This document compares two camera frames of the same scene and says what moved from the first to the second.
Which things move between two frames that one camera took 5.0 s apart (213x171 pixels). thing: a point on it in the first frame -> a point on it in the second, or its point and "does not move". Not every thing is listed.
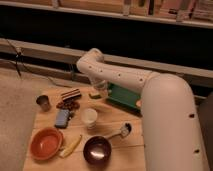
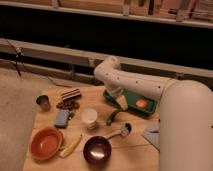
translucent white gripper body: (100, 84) -> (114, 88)
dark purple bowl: (97, 150) does not move
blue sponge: (61, 121) does not move
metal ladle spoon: (125, 130) does not move
